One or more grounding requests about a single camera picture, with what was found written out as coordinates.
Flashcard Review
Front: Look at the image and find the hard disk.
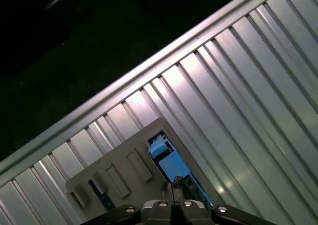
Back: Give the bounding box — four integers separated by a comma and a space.
147, 133, 215, 208

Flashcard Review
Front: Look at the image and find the grey parts rack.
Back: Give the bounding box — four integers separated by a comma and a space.
65, 117, 217, 211

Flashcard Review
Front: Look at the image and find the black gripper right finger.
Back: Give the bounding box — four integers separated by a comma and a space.
173, 176, 268, 225

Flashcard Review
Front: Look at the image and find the RAM stick with blue label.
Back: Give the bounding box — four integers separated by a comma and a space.
88, 179, 115, 211

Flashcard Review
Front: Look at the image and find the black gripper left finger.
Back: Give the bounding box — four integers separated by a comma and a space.
84, 181, 172, 225

